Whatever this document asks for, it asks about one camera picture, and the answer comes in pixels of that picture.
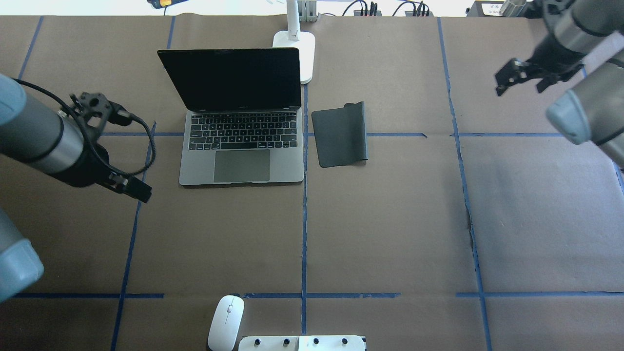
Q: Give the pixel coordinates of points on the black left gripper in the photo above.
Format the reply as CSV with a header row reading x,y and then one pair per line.
x,y
91,166

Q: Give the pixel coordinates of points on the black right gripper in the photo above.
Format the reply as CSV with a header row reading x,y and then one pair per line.
x,y
554,54

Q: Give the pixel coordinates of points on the grey laptop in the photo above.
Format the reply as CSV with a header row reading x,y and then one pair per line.
x,y
244,120

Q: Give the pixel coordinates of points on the white computer mouse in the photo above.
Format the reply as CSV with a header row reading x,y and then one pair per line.
x,y
225,324

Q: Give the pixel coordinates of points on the black mouse pad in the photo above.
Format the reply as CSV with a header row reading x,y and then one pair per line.
x,y
341,135

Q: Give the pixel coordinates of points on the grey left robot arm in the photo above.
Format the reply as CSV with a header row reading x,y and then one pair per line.
x,y
40,130

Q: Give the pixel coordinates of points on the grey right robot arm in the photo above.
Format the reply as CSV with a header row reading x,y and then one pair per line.
x,y
592,110

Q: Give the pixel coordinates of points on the white desk lamp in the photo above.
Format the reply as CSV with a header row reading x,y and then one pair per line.
x,y
299,11

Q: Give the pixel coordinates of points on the dark equipment box with label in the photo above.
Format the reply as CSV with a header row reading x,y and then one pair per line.
x,y
505,8

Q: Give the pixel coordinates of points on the orange black tool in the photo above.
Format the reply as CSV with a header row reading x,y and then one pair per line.
x,y
161,4

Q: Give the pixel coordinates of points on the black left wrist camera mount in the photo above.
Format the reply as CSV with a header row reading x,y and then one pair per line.
x,y
96,111

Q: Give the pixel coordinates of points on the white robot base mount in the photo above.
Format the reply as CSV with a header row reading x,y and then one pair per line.
x,y
303,343

